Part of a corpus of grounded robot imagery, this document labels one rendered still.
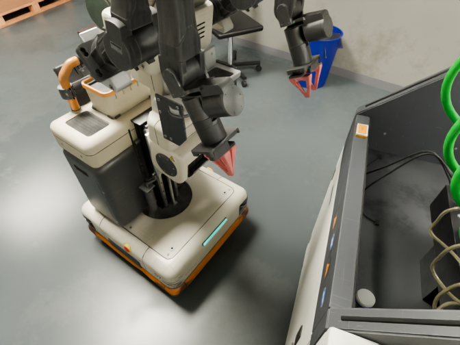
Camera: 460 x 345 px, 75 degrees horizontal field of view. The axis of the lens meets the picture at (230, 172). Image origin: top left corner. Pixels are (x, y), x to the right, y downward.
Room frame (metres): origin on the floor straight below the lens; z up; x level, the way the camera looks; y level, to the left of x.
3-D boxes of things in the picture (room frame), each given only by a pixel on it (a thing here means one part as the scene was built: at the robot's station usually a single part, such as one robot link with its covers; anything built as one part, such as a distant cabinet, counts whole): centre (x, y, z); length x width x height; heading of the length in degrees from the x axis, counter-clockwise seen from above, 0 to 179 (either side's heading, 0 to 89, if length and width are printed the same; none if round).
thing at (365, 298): (0.25, -0.29, 0.84); 0.04 x 0.04 x 0.01
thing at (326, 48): (2.64, -0.79, 0.25); 0.43 x 0.39 x 0.50; 53
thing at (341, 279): (0.48, -0.31, 0.87); 0.62 x 0.04 x 0.16; 159
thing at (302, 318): (0.49, -0.29, 0.44); 0.65 x 0.02 x 0.68; 159
